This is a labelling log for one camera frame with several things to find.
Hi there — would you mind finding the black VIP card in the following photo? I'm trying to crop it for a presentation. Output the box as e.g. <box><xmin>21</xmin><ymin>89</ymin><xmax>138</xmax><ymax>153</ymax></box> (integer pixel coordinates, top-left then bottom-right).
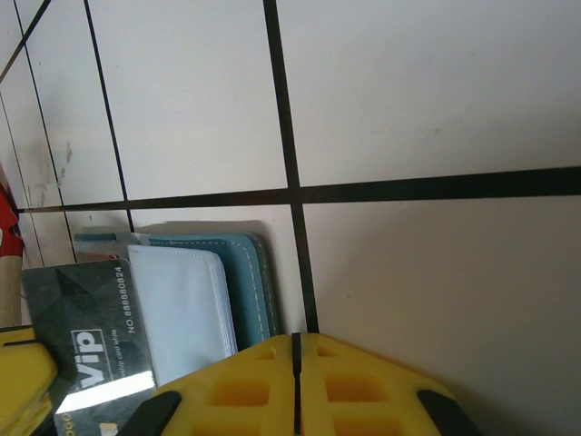
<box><xmin>21</xmin><ymin>257</ymin><xmax>158</xmax><ymax>436</ymax></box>

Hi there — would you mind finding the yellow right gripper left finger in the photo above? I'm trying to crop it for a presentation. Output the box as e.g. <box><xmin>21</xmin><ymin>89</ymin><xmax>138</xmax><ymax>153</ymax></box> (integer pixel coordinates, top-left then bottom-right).
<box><xmin>120</xmin><ymin>333</ymin><xmax>301</xmax><ymax>436</ymax></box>

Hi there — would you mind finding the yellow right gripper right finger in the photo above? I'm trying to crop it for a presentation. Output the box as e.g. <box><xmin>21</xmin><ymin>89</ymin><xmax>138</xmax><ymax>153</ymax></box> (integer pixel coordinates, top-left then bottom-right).
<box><xmin>297</xmin><ymin>332</ymin><xmax>485</xmax><ymax>436</ymax></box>

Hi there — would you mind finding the red garden shovel wooden handle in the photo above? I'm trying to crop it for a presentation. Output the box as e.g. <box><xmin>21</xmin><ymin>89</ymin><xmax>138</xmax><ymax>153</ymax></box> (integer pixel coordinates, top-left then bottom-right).
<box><xmin>0</xmin><ymin>181</ymin><xmax>25</xmax><ymax>331</ymax></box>

